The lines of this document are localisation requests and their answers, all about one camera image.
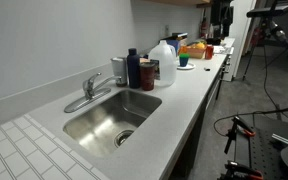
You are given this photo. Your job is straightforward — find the brown amber jar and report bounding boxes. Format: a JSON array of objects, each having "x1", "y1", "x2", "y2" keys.
[{"x1": 139, "y1": 61, "x2": 157, "y2": 92}]

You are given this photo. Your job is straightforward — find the stainless steel sink basin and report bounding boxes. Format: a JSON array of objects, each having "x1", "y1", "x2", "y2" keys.
[{"x1": 62, "y1": 88, "x2": 163, "y2": 159}]

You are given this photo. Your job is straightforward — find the navy blue water bottle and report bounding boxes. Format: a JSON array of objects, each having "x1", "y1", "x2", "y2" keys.
[{"x1": 126, "y1": 47, "x2": 142, "y2": 90}]

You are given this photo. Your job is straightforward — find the translucent plastic gallon jug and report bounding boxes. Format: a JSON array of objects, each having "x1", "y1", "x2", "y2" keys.
[{"x1": 147, "y1": 39, "x2": 178, "y2": 88}]

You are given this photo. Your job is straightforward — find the silver insulated tumbler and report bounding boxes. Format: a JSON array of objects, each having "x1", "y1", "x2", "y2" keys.
[{"x1": 110, "y1": 56, "x2": 129, "y2": 88}]

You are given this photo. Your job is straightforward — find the blue cup with green rim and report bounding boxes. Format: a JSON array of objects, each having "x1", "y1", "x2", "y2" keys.
[{"x1": 178, "y1": 53, "x2": 191, "y2": 68}]

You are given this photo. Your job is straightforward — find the round sink drain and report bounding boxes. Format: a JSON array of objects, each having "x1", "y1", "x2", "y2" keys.
[{"x1": 113, "y1": 129, "x2": 135, "y2": 149}]

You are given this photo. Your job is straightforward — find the white plate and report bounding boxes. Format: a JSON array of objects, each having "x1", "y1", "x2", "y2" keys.
[{"x1": 176, "y1": 61, "x2": 197, "y2": 71}]

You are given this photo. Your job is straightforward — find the blue container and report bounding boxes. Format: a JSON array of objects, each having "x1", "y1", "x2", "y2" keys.
[{"x1": 166, "y1": 39, "x2": 181, "y2": 56}]

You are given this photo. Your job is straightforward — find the small orange object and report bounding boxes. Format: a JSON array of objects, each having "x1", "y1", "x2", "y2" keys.
[{"x1": 178, "y1": 45, "x2": 189, "y2": 56}]

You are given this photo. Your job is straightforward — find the yellow fruit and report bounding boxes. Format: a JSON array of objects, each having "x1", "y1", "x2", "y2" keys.
[{"x1": 194, "y1": 41, "x2": 207, "y2": 51}]

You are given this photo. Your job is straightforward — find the counter base cabinet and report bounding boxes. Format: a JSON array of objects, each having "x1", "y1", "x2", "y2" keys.
[{"x1": 168, "y1": 54, "x2": 233, "y2": 180}]

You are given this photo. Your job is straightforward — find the red can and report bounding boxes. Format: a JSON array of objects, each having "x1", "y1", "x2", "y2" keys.
[{"x1": 204, "y1": 44, "x2": 215, "y2": 61}]

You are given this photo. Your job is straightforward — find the black countertop item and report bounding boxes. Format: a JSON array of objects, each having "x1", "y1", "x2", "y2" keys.
[{"x1": 205, "y1": 37, "x2": 223, "y2": 46}]

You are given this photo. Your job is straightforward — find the red fire extinguisher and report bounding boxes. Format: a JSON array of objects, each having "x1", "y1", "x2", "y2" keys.
[{"x1": 199, "y1": 9, "x2": 209, "y2": 39}]

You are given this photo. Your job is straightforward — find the white papers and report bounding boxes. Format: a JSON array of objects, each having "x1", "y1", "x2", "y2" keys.
[{"x1": 213, "y1": 44, "x2": 235, "y2": 56}]

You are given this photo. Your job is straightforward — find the black orange clamp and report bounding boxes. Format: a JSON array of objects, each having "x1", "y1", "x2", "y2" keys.
[
  {"x1": 223, "y1": 115, "x2": 257, "y2": 155},
  {"x1": 218, "y1": 160, "x2": 264, "y2": 180}
]

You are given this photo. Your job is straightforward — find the black perforated board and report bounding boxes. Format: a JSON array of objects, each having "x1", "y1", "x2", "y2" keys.
[{"x1": 233, "y1": 114, "x2": 288, "y2": 180}]

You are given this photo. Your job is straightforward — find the white tile pattern mat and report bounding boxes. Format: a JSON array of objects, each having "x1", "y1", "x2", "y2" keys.
[{"x1": 0, "y1": 113, "x2": 111, "y2": 180}]

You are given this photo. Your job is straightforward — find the black tripod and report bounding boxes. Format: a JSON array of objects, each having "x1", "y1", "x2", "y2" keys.
[{"x1": 242, "y1": 16, "x2": 288, "y2": 83}]

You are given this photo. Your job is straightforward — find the silver metal bar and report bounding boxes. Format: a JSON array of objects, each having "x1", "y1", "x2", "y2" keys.
[{"x1": 271, "y1": 133, "x2": 288, "y2": 147}]

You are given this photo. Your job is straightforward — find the thin black floor cable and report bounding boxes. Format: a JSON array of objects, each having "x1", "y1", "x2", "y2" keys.
[{"x1": 212, "y1": 111, "x2": 278, "y2": 138}]

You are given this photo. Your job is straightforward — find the wooden wall cabinet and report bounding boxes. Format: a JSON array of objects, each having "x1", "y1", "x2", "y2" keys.
[{"x1": 147, "y1": 0, "x2": 215, "y2": 8}]

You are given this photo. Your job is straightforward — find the black stereo camera on tripod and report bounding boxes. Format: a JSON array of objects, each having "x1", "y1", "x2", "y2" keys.
[{"x1": 246, "y1": 4, "x2": 288, "y2": 19}]

